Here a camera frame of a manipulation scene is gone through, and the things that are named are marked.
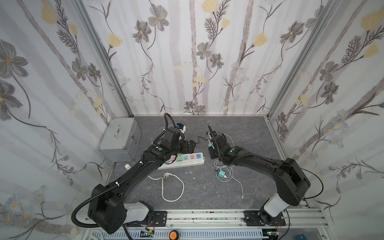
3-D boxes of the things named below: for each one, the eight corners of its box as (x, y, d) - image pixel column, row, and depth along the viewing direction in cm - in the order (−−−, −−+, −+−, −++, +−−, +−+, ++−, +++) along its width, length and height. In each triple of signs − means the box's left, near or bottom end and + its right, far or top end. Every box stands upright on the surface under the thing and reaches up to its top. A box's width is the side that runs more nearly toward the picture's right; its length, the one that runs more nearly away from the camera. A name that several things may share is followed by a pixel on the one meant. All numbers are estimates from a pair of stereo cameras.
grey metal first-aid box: (108, 163, 96) (94, 148, 83) (121, 133, 112) (111, 117, 98) (134, 163, 96) (124, 149, 83) (143, 133, 112) (136, 117, 98)
